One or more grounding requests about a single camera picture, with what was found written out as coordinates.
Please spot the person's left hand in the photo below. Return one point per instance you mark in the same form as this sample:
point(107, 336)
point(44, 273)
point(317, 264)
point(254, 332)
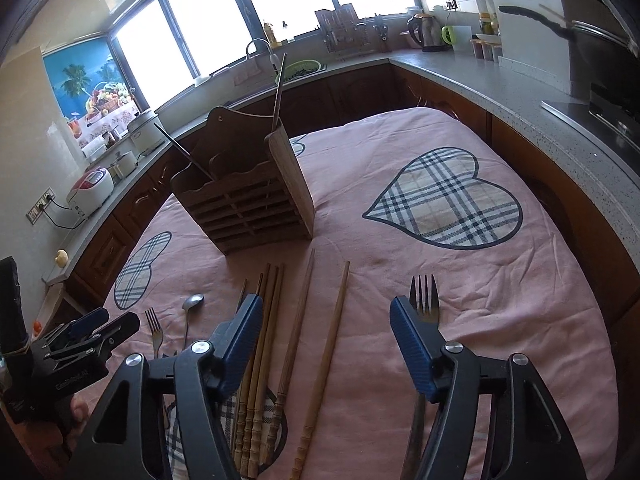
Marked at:
point(78, 412)

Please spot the steel electric kettle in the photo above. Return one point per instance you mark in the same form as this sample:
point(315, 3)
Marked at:
point(425, 32)

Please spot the green colander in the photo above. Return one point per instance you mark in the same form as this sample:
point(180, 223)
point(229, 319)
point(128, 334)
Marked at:
point(300, 71)

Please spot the wooden utensil holder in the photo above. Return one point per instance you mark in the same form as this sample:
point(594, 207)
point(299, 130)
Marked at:
point(240, 210)

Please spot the yellow bottle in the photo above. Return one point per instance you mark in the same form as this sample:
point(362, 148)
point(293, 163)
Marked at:
point(270, 34)

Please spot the yellow jar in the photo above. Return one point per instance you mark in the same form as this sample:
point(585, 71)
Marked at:
point(486, 22)

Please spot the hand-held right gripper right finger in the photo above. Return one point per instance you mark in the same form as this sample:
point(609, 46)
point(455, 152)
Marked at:
point(407, 340)

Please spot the tropical fruit wall poster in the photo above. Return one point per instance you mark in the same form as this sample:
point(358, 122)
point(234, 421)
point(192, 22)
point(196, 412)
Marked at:
point(70, 75)

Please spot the orange fruit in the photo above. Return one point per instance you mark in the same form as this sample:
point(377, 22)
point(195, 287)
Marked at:
point(36, 327)

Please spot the sink faucet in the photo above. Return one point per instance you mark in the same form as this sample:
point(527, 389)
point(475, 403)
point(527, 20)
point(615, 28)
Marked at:
point(274, 60)

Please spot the dark bottle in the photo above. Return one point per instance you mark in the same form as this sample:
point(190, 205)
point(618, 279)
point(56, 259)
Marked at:
point(284, 32)

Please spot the spice jars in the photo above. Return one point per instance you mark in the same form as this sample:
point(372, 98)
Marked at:
point(484, 49)

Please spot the small steel fork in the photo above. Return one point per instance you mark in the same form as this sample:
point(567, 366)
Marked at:
point(156, 335)

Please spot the white container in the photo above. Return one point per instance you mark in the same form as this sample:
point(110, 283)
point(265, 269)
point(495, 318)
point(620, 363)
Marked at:
point(462, 39)

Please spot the small white pot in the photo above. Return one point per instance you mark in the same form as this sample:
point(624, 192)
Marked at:
point(122, 162)

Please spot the white dish cloth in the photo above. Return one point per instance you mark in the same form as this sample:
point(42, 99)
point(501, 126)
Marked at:
point(245, 76)

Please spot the light wooden chopstick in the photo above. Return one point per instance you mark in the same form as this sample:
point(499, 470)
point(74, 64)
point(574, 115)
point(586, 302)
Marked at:
point(300, 310)
point(330, 340)

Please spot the kitchen window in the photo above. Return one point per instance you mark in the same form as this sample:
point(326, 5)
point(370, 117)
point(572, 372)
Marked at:
point(250, 5)

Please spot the pink plaid-heart tablecloth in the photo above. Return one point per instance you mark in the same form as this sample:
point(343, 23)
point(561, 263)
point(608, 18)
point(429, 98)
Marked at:
point(400, 310)

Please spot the small white dish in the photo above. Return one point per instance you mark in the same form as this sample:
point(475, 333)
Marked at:
point(201, 80)

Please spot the steel spoon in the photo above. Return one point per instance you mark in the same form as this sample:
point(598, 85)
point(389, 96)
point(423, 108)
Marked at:
point(194, 301)

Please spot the wall socket with plug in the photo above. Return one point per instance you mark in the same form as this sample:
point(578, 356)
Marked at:
point(452, 4)

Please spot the grey kitchen counter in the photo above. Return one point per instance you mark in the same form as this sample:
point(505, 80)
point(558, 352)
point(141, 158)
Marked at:
point(500, 90)

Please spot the red and white rice cooker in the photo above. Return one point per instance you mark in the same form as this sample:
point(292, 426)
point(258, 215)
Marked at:
point(92, 190)

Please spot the kitchen tool stand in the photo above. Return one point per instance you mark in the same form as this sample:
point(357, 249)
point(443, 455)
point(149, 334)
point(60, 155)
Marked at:
point(382, 32)

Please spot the yellow fruit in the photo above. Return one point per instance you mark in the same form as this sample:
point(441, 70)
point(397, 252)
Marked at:
point(61, 258)

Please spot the white slow cooker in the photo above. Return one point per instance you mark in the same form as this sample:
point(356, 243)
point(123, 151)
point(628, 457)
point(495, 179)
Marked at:
point(145, 132)

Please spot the black stove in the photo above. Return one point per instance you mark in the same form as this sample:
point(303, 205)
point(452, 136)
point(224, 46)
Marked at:
point(610, 115)

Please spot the large steel fork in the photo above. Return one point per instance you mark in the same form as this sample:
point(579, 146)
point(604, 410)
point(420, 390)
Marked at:
point(425, 305)

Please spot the wall power strip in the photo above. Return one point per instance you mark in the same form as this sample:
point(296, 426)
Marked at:
point(40, 205)

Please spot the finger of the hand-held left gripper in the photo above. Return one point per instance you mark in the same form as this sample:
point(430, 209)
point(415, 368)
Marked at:
point(92, 316)
point(117, 329)

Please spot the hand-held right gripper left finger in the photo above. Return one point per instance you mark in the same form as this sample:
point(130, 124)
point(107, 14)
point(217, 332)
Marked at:
point(245, 340)

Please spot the brown wooden chopstick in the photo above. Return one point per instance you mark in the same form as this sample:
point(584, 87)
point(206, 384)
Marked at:
point(278, 90)

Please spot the dish rack with cutting boards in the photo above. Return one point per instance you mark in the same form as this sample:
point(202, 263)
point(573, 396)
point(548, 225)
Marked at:
point(342, 25)

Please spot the brown wooden base cabinets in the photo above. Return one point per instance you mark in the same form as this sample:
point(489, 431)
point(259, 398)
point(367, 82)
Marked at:
point(350, 95)

